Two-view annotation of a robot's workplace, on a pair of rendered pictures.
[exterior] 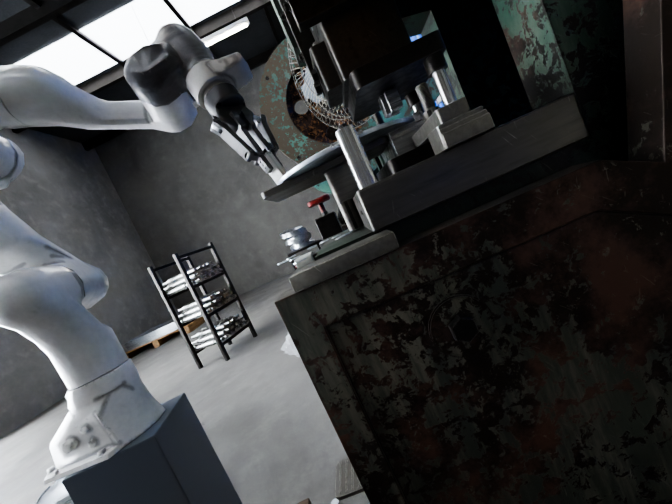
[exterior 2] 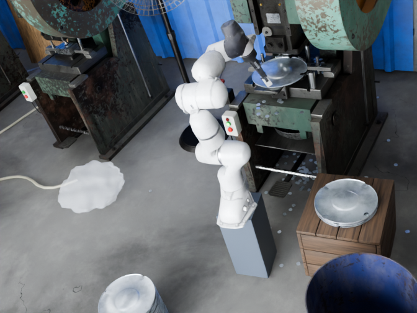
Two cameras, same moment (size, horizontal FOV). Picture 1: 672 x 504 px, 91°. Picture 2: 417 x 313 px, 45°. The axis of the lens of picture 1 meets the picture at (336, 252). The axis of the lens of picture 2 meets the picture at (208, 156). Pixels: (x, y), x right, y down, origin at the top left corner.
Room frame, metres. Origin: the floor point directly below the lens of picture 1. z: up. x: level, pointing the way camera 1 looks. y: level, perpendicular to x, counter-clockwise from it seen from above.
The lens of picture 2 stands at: (-0.36, 1.99, 2.15)
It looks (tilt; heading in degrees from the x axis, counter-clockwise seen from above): 38 degrees down; 308
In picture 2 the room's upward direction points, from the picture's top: 19 degrees counter-clockwise
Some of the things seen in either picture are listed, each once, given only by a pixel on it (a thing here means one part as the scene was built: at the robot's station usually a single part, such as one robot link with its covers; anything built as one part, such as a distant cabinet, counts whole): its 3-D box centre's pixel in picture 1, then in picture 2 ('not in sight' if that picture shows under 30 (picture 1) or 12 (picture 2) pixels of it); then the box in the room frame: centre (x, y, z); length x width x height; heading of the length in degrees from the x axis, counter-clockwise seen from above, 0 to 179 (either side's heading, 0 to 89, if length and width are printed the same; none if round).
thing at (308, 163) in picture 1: (346, 157); (279, 71); (0.66, -0.09, 0.78); 0.29 x 0.29 x 0.01
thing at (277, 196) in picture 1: (337, 198); (277, 87); (0.66, -0.05, 0.72); 0.25 x 0.14 x 0.14; 86
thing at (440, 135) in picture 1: (435, 117); (319, 64); (0.48, -0.21, 0.76); 0.17 x 0.06 x 0.10; 176
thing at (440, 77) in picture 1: (444, 88); (307, 49); (0.56, -0.28, 0.81); 0.02 x 0.02 x 0.14
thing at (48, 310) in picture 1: (59, 325); (233, 164); (0.65, 0.55, 0.71); 0.18 x 0.11 x 0.25; 6
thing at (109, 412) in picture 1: (96, 411); (233, 200); (0.68, 0.60, 0.52); 0.22 x 0.19 x 0.14; 96
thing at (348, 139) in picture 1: (355, 156); (311, 79); (0.48, -0.08, 0.75); 0.03 x 0.03 x 0.10; 86
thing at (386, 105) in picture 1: (390, 104); not in sight; (0.65, -0.21, 0.84); 0.05 x 0.03 x 0.04; 176
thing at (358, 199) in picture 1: (427, 181); (291, 76); (0.65, -0.22, 0.68); 0.45 x 0.30 x 0.06; 176
